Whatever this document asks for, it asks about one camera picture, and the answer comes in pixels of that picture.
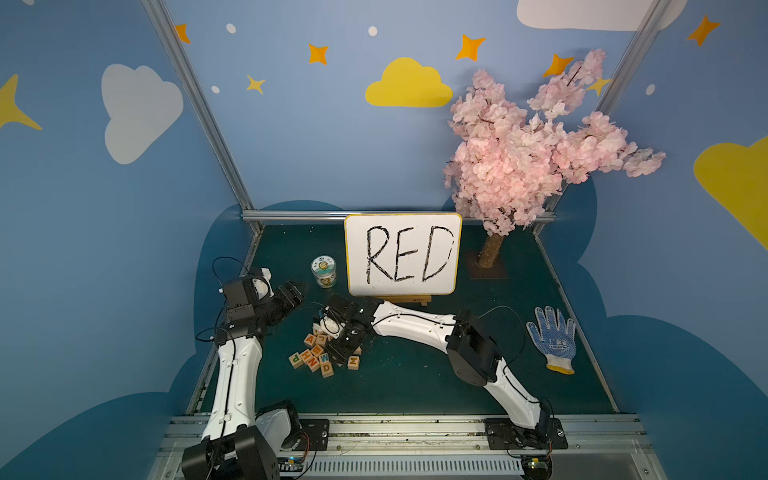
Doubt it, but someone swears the wooden block letter D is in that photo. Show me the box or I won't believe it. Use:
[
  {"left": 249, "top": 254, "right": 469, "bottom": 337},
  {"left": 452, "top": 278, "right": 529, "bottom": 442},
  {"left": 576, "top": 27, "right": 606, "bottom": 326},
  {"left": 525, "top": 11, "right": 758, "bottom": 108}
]
[{"left": 320, "top": 362, "right": 334, "bottom": 378}]

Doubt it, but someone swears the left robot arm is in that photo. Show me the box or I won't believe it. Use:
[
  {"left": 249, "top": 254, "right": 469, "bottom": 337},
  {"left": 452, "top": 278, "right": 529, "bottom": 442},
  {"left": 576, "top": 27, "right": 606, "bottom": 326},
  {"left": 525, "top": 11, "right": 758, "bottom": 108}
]
[{"left": 181, "top": 273, "right": 307, "bottom": 479}]

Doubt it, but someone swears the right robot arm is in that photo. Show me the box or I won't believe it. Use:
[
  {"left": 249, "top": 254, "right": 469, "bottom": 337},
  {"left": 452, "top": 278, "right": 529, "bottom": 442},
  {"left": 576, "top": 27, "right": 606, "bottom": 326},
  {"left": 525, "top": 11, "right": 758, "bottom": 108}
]
[{"left": 313, "top": 294, "right": 567, "bottom": 449}]

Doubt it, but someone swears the wooden block letter M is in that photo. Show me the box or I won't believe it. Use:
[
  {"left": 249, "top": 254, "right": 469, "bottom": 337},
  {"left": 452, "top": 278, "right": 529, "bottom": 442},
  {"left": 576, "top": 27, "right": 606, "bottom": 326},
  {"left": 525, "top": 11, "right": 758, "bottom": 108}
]
[{"left": 347, "top": 355, "right": 360, "bottom": 371}]

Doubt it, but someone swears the white board reading RED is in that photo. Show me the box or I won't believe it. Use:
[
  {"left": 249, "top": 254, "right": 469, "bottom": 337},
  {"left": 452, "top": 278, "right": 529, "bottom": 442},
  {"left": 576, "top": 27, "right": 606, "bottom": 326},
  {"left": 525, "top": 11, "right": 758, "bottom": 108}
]
[{"left": 344, "top": 212, "right": 463, "bottom": 297}]

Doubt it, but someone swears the wooden block letter P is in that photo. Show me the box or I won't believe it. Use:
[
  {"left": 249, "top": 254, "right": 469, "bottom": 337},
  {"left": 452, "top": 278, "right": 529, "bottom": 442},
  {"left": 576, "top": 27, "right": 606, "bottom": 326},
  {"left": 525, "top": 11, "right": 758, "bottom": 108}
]
[{"left": 289, "top": 353, "right": 304, "bottom": 369}]

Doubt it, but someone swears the small wooden easel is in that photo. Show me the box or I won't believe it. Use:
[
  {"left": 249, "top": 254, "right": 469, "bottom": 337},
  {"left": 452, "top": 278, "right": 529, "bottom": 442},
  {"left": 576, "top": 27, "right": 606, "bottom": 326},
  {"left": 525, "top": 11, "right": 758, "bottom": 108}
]
[{"left": 382, "top": 295, "right": 432, "bottom": 306}]

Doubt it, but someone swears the wooden block red N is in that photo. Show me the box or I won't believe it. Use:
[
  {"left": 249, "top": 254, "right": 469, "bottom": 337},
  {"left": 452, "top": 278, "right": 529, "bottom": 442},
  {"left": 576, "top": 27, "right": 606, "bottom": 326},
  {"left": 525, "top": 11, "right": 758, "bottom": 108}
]
[{"left": 306, "top": 357, "right": 320, "bottom": 372}]

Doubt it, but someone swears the blue dotted work glove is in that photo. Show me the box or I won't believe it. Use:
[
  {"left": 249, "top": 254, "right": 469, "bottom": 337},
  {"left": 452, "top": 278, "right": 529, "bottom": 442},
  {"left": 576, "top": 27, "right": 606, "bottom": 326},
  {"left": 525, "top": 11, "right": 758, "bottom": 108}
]
[{"left": 526, "top": 306, "right": 577, "bottom": 375}]

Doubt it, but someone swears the pink cherry blossom tree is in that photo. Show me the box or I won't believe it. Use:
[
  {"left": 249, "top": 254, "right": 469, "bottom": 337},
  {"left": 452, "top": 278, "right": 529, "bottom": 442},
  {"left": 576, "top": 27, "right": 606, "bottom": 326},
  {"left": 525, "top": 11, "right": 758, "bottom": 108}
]
[{"left": 444, "top": 49, "right": 666, "bottom": 269}]

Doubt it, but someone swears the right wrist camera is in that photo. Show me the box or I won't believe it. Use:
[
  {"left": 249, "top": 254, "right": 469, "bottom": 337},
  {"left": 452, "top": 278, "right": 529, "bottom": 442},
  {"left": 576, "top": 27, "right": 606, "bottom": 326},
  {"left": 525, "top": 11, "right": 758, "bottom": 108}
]
[{"left": 318, "top": 317, "right": 344, "bottom": 338}]

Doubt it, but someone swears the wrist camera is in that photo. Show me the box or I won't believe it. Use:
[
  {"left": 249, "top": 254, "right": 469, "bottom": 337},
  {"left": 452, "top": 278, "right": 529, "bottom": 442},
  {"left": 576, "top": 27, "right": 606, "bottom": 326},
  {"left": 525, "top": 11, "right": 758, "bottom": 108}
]
[
  {"left": 318, "top": 317, "right": 344, "bottom": 338},
  {"left": 221, "top": 268, "right": 274, "bottom": 309}
]

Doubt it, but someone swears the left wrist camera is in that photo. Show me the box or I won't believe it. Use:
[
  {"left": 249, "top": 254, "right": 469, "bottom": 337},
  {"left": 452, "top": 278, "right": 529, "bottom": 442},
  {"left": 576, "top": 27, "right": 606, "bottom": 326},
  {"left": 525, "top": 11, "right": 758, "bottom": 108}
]
[{"left": 221, "top": 268, "right": 274, "bottom": 309}]

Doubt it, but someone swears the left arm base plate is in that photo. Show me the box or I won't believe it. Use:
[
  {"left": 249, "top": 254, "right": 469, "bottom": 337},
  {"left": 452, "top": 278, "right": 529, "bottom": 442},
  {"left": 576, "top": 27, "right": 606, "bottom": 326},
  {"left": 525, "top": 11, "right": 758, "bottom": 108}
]
[{"left": 285, "top": 418, "right": 330, "bottom": 452}]

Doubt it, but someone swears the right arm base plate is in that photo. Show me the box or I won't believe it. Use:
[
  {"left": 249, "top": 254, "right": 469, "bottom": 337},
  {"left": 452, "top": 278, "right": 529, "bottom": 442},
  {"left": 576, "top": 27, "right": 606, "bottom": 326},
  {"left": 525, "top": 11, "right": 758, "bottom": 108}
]
[{"left": 483, "top": 417, "right": 569, "bottom": 451}]

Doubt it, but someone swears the aluminium rail frame front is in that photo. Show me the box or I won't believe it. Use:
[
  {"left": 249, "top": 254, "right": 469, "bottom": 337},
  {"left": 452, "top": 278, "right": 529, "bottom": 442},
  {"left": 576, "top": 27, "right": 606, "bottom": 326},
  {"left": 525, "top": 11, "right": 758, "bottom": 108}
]
[{"left": 146, "top": 412, "right": 667, "bottom": 480}]

